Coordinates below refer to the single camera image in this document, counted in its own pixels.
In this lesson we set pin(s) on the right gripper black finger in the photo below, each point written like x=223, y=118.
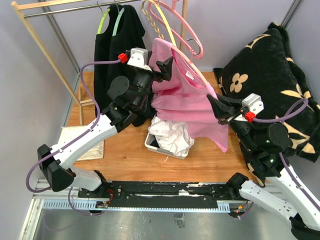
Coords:
x=218, y=104
x=232, y=102

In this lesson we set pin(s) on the white t shirt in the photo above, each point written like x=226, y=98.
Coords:
x=174, y=133

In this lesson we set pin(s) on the pink plastic hanger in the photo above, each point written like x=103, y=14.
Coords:
x=187, y=37

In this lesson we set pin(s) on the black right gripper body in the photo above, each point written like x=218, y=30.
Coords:
x=237, y=115

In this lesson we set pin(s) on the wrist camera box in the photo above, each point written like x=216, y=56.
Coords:
x=136, y=57
x=254, y=104

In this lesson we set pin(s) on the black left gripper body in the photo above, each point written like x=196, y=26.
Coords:
x=157, y=76

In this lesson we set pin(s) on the black t shirt far left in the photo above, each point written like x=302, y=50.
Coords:
x=101, y=53

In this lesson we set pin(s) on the pink t shirt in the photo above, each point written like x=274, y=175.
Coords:
x=174, y=100

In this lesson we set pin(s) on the white perforated plastic basket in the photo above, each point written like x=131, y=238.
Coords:
x=164, y=149

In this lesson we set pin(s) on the pink hanger with metal hook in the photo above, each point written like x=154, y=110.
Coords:
x=190, y=74

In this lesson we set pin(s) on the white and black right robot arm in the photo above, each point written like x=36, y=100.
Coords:
x=280, y=191

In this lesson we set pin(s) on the folded cream cloth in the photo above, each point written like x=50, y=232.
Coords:
x=86, y=148

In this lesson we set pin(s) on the lime green hanger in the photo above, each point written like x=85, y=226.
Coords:
x=103, y=18

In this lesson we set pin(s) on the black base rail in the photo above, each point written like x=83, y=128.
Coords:
x=163, y=195

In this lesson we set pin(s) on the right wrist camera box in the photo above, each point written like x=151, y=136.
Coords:
x=254, y=104

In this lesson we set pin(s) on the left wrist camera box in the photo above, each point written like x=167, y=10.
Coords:
x=136, y=57

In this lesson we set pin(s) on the black floral plush blanket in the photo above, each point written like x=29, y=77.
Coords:
x=265, y=67

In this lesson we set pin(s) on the black t shirt with print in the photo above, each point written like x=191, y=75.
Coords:
x=129, y=35

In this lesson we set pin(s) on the mint green hanger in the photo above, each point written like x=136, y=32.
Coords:
x=118, y=19

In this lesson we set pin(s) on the navy blue t shirt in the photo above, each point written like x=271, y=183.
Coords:
x=154, y=143

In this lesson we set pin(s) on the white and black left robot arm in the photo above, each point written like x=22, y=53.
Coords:
x=129, y=99

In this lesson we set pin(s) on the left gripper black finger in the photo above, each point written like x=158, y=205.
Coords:
x=150, y=57
x=165, y=69

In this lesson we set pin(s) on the wooden clothes rack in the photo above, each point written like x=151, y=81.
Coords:
x=42, y=8

